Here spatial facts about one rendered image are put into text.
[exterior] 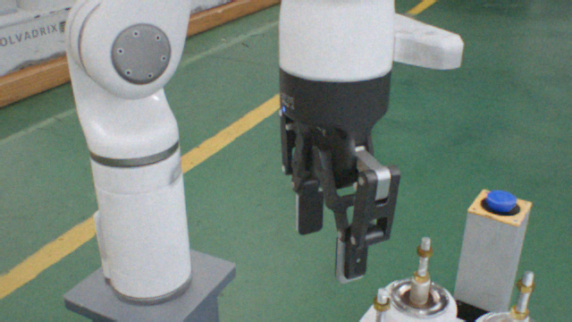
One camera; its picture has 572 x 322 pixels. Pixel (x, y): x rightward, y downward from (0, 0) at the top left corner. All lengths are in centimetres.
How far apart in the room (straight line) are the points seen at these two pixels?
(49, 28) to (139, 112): 187
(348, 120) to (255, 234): 96
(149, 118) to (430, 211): 96
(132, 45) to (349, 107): 23
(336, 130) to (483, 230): 49
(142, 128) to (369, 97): 28
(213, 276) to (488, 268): 39
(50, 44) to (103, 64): 194
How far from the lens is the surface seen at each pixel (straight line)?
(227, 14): 329
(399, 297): 75
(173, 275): 65
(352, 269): 42
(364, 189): 36
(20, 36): 237
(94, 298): 70
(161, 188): 59
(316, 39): 35
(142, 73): 53
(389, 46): 37
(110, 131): 58
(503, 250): 84
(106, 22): 52
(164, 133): 58
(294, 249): 126
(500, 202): 83
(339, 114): 36
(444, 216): 142
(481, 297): 89
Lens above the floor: 72
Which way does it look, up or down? 26 degrees down
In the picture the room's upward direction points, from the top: straight up
